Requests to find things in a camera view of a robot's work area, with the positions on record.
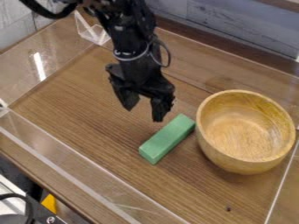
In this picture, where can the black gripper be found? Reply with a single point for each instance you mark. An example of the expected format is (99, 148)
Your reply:
(137, 75)

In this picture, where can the brown wooden bowl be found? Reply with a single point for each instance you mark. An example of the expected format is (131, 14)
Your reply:
(245, 131)

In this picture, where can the yellow tag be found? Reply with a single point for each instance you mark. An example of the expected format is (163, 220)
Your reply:
(50, 203)

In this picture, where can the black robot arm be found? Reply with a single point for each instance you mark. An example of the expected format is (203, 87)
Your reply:
(127, 19)

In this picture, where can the green rectangular block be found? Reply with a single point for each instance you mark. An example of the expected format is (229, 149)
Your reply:
(161, 143)

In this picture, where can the clear acrylic tray wall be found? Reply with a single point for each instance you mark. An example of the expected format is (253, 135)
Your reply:
(89, 188)

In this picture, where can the clear acrylic corner bracket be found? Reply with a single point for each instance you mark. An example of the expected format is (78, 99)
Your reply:
(93, 33)

